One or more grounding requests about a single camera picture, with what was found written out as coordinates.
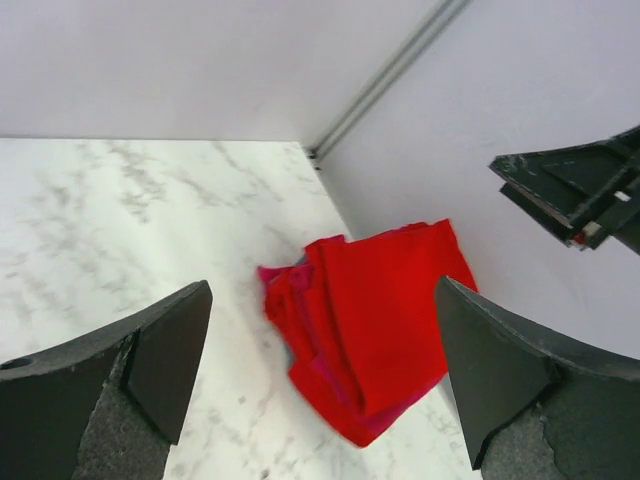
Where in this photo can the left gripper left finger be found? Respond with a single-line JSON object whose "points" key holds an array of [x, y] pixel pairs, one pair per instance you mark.
{"points": [[109, 404]]}

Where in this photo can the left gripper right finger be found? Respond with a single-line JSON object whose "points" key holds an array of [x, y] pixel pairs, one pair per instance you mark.
{"points": [[534, 403]]}

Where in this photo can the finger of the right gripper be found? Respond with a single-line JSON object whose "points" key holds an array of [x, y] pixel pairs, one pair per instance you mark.
{"points": [[545, 218], [575, 182]]}

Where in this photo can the red t-shirt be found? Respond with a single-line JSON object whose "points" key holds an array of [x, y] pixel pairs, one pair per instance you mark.
{"points": [[285, 307], [372, 309]]}

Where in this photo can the folded red t-shirt in stack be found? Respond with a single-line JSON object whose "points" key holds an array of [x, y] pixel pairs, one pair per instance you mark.
{"points": [[285, 307]]}

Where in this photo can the folded magenta t-shirt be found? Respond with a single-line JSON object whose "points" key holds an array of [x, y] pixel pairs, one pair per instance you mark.
{"points": [[380, 422]]}

